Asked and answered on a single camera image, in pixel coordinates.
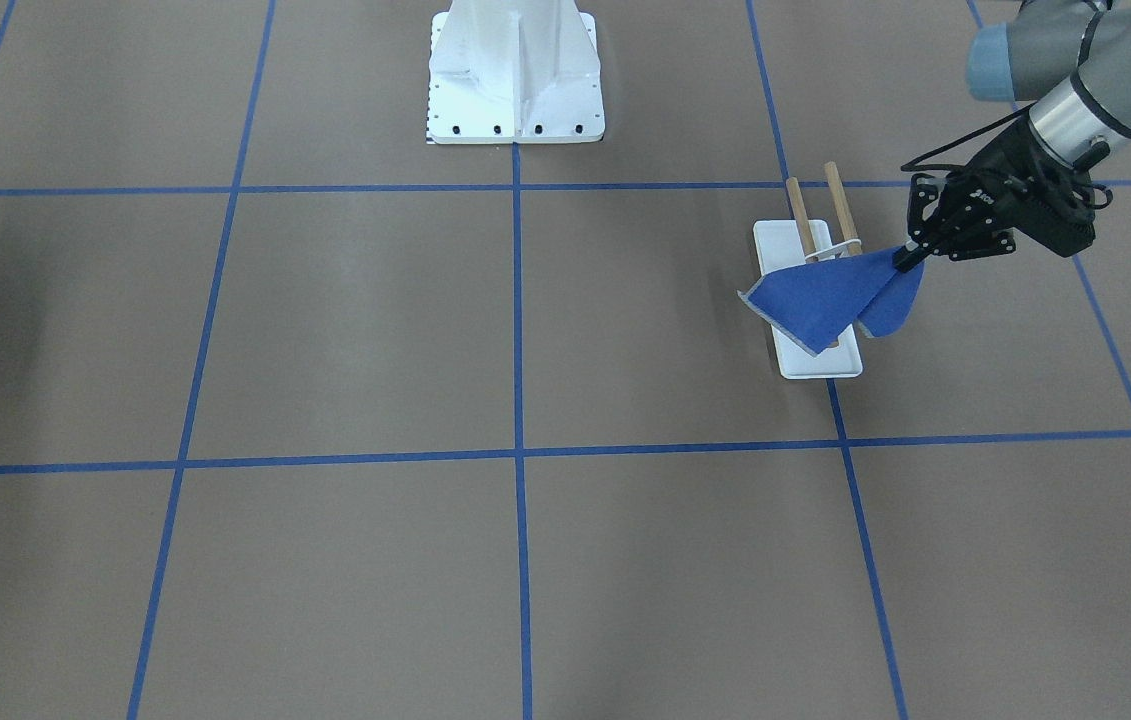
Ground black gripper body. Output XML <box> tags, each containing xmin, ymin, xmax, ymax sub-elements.
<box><xmin>948</xmin><ymin>111</ymin><xmax>1096</xmax><ymax>258</ymax></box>

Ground blue microfiber towel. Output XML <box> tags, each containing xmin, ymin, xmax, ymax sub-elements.
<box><xmin>739</xmin><ymin>249</ymin><xmax>925</xmax><ymax>355</ymax></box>

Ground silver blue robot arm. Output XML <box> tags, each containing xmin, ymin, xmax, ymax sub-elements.
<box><xmin>891</xmin><ymin>1</ymin><xmax>1131</xmax><ymax>272</ymax></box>

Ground wooden towel rack white base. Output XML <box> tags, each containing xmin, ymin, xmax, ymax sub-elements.
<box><xmin>752</xmin><ymin>162</ymin><xmax>865</xmax><ymax>381</ymax></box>

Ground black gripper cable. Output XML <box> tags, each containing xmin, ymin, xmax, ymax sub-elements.
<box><xmin>900</xmin><ymin>105</ymin><xmax>1116</xmax><ymax>211</ymax></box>

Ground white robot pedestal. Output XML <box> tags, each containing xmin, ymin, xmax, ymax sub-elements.
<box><xmin>425</xmin><ymin>1</ymin><xmax>606</xmax><ymax>145</ymax></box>

